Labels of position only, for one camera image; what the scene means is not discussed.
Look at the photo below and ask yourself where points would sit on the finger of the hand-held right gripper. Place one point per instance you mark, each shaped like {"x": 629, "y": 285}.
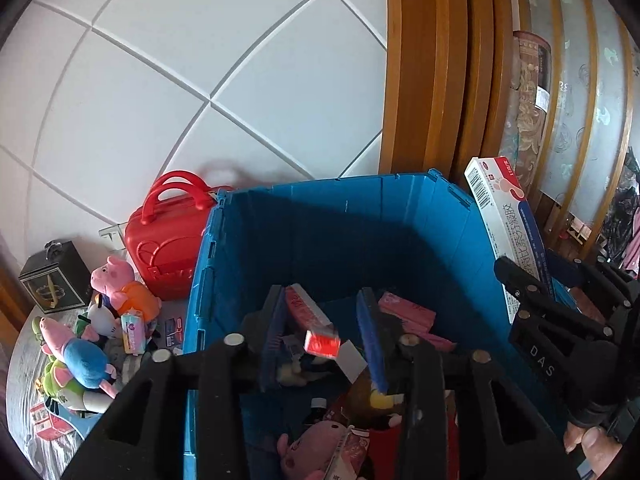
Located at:
{"x": 600, "y": 282}
{"x": 537, "y": 297}

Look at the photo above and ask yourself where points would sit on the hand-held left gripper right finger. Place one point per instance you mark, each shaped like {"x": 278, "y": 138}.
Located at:
{"x": 372, "y": 345}

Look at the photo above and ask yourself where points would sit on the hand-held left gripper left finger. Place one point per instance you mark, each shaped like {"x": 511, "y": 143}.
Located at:
{"x": 272, "y": 350}

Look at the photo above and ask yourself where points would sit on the long white medicine box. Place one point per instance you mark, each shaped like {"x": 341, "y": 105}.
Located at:
{"x": 505, "y": 210}

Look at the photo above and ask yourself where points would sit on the blue plastic crate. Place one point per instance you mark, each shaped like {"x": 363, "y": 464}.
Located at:
{"x": 310, "y": 240}

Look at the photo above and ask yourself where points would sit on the lime green frog plush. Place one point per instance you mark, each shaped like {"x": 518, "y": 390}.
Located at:
{"x": 65, "y": 390}

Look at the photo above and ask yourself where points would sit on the grey patterned desktop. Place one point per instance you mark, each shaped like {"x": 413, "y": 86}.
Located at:
{"x": 27, "y": 440}

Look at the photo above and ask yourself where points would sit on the person's right hand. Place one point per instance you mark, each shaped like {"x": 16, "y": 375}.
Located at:
{"x": 595, "y": 450}

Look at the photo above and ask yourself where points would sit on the white paper box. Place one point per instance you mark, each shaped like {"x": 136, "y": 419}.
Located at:
{"x": 352, "y": 360}

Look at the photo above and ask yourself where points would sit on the white fluffy plush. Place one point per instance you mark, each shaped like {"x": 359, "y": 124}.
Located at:
{"x": 292, "y": 375}

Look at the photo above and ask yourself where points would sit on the brown yellow plush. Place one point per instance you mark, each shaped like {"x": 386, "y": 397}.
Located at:
{"x": 365, "y": 400}

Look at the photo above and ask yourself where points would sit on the dark small bottle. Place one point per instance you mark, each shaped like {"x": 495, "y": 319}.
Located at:
{"x": 318, "y": 407}

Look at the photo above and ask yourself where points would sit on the dark hanging clothes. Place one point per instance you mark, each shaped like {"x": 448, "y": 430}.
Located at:
{"x": 620, "y": 210}

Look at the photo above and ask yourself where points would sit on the small printed packet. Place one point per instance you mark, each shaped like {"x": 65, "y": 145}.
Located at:
{"x": 174, "y": 332}

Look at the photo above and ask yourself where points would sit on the pink plush toy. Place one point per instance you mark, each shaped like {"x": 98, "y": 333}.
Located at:
{"x": 310, "y": 447}

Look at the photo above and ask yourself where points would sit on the pastel tissue pack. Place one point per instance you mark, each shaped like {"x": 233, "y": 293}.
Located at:
{"x": 132, "y": 332}

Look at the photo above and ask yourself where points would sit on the grey plush toy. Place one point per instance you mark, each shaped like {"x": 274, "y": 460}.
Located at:
{"x": 127, "y": 367}

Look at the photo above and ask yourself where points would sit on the pink pig plush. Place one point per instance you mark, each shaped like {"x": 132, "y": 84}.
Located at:
{"x": 130, "y": 295}

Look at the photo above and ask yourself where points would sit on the red toy suitcase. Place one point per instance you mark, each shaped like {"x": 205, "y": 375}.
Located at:
{"x": 160, "y": 245}

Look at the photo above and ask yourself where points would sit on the white plush toy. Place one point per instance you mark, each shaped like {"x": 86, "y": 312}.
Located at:
{"x": 102, "y": 320}

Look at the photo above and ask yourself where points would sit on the rolled patterned carpet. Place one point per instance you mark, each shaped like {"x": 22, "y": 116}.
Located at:
{"x": 525, "y": 125}

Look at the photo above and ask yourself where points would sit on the frosted glass partition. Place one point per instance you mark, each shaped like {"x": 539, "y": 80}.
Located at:
{"x": 575, "y": 110}

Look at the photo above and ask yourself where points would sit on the pink and blue plush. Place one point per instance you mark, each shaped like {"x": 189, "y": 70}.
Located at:
{"x": 85, "y": 360}

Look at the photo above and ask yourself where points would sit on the clear plastic stand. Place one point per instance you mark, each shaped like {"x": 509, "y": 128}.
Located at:
{"x": 112, "y": 234}

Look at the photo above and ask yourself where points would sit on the red white small box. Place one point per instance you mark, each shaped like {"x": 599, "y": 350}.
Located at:
{"x": 57, "y": 429}
{"x": 40, "y": 411}

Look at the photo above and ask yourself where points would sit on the black gift box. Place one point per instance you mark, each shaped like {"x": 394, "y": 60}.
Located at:
{"x": 50, "y": 285}

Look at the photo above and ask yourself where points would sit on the small green toy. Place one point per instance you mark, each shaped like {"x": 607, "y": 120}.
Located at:
{"x": 41, "y": 329}

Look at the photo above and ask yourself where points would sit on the wooden door frame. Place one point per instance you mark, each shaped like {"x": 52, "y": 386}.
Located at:
{"x": 420, "y": 60}

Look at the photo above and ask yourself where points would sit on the wooden wall trim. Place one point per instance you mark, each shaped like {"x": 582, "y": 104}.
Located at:
{"x": 10, "y": 305}

